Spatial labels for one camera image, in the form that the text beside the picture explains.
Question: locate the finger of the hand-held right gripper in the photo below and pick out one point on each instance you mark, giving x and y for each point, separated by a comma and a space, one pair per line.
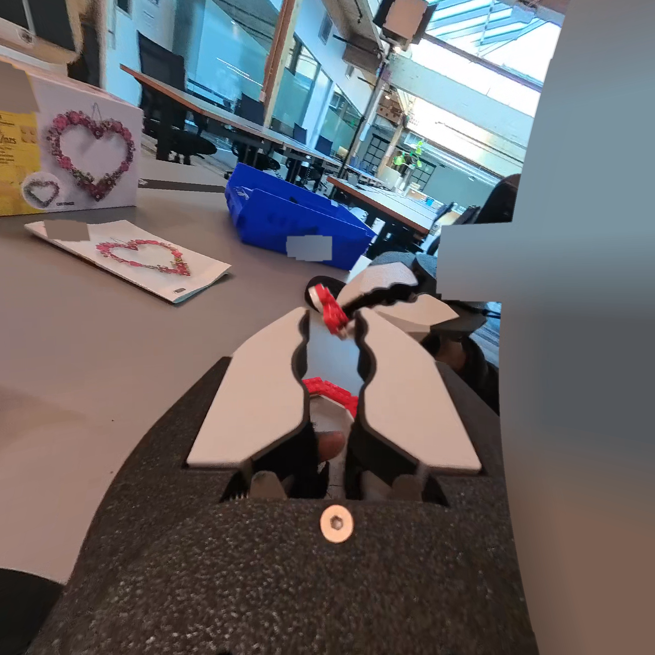
424, 314
378, 279

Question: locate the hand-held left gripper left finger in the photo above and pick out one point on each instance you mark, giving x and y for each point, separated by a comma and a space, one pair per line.
256, 399

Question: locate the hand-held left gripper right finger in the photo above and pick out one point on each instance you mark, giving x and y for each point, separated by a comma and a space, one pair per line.
414, 404

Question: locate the small red brick piece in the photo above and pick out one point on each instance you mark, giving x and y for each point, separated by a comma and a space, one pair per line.
332, 309

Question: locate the red brick heart frame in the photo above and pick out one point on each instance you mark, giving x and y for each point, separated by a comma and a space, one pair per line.
335, 391

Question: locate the grey desk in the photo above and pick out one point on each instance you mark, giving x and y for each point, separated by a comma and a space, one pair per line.
128, 348

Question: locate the person's left hand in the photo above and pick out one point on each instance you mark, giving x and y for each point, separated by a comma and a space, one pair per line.
330, 444

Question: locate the long wooden table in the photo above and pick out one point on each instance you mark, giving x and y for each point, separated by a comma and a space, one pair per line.
220, 115
389, 199

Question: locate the blue plastic bin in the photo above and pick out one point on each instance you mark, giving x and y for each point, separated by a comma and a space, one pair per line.
286, 220

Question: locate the black office chair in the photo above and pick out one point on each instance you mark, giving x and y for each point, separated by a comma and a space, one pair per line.
169, 102
499, 199

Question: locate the heart print instruction booklet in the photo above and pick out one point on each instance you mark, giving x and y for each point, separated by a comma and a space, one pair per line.
138, 261

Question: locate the hanging square lamp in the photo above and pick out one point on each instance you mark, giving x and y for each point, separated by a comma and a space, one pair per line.
404, 18

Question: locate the white yellow heart print box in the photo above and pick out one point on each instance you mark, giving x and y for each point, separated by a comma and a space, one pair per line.
92, 143

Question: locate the dark cloth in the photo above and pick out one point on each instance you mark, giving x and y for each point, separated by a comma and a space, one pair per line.
23, 614

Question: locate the wooden post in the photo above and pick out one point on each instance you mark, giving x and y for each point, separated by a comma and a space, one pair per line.
280, 61

